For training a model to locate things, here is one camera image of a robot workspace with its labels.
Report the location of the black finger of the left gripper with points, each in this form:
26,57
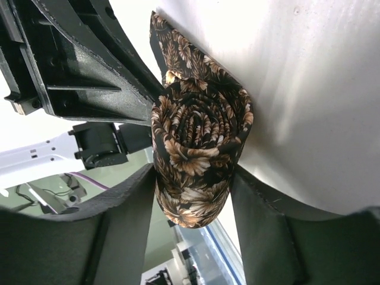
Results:
104,79

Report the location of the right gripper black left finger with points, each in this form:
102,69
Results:
100,241

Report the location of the brown floral tie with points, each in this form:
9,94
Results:
199,125

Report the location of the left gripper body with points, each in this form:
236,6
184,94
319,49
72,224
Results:
30,55

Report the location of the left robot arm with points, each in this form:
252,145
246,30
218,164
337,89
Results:
87,145

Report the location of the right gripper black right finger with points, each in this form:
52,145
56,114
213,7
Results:
284,241

